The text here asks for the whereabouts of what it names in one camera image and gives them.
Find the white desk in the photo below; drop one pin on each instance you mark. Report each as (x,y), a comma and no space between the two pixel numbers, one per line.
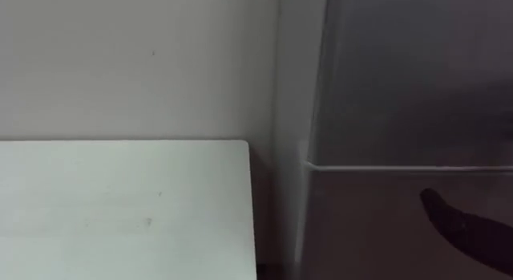
(120,208)

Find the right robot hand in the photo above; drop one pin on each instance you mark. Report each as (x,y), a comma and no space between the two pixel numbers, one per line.
(465,228)

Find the grey fridge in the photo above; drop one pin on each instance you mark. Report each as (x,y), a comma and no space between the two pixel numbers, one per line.
(401,91)

